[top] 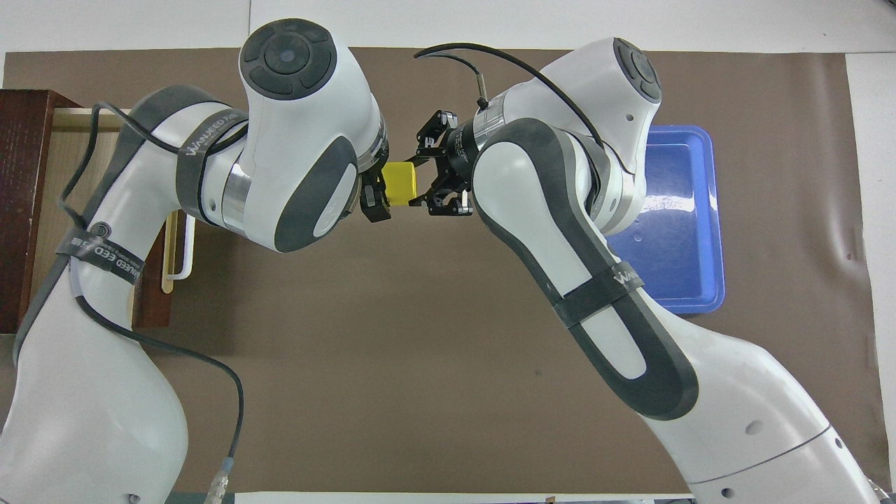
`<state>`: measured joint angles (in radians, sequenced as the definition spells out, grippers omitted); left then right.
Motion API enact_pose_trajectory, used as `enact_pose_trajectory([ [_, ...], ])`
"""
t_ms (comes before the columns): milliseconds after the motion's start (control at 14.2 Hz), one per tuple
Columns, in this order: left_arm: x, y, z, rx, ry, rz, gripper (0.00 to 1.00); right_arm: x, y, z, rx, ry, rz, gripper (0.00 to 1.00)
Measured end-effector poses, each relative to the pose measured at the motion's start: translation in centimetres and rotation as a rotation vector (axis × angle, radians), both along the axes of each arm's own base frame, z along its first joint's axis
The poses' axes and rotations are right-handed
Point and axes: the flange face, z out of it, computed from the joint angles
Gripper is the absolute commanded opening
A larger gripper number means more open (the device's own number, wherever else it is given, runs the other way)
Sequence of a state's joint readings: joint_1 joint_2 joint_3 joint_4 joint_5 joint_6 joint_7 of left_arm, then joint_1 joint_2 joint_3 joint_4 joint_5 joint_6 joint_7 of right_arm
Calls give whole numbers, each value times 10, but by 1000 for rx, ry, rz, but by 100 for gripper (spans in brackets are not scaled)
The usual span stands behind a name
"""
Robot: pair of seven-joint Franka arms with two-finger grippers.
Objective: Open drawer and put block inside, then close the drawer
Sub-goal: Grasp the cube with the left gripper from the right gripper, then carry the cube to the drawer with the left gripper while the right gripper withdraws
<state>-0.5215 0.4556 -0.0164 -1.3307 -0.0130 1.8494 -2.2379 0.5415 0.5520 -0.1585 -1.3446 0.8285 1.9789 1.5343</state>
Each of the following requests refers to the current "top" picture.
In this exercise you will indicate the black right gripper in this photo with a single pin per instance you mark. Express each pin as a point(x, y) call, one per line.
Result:
point(462, 157)

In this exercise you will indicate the brown table mat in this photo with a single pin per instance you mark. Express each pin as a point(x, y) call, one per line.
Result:
point(392, 350)

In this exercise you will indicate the blue plastic tray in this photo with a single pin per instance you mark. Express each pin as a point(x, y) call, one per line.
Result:
point(679, 245)

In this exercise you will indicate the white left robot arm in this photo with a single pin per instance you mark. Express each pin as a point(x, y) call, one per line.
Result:
point(301, 126)

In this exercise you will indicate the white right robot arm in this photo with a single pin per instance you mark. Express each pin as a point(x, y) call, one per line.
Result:
point(546, 210)

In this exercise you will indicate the yellow block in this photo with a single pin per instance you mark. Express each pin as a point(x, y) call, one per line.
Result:
point(402, 183)

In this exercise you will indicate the wooden drawer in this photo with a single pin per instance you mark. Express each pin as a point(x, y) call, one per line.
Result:
point(66, 133)

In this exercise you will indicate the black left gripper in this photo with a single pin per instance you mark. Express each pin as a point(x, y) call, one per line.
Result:
point(367, 189)

